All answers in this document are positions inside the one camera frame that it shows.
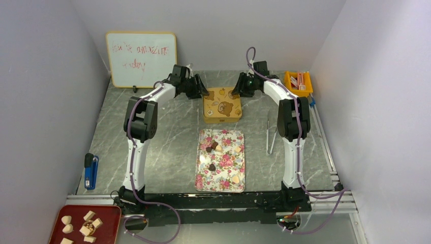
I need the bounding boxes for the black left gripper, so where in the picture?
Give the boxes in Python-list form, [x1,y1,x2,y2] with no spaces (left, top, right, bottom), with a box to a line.
[181,74,210,100]

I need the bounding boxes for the silver tin lid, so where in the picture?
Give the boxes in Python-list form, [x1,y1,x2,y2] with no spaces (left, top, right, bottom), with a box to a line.
[203,87,242,121]

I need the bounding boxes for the gold chocolate tin box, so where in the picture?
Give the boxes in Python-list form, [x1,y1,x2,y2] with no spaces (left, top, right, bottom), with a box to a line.
[204,116,241,124]

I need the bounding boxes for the metal tongs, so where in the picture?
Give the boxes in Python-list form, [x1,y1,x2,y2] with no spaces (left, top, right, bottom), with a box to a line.
[266,111,280,156]

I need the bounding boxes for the floral rectangular tray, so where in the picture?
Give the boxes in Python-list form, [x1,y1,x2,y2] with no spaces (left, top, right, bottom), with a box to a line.
[195,129,245,193]

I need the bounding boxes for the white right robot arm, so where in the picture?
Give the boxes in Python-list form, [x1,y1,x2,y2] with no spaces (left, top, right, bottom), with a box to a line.
[231,60,311,211]

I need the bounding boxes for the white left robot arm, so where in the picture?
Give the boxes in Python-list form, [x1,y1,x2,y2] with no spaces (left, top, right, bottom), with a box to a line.
[118,65,209,214]

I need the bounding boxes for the dark rectangular chocolate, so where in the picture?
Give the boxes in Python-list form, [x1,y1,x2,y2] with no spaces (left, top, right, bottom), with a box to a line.
[211,141,218,150]

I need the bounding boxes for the orange parts bin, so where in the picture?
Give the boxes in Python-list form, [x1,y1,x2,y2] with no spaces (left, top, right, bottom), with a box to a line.
[284,71,313,97]

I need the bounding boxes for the whiteboard with red writing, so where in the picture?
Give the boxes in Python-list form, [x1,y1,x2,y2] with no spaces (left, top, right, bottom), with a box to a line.
[105,32,177,88]

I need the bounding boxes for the blue black stapler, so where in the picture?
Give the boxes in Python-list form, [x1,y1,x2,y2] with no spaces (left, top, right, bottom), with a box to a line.
[84,153,99,190]

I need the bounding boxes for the red tray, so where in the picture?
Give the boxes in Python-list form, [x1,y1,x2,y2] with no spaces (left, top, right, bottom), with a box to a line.
[49,205,121,243]

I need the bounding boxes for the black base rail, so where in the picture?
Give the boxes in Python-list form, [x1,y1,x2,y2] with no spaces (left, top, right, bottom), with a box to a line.
[112,189,312,227]

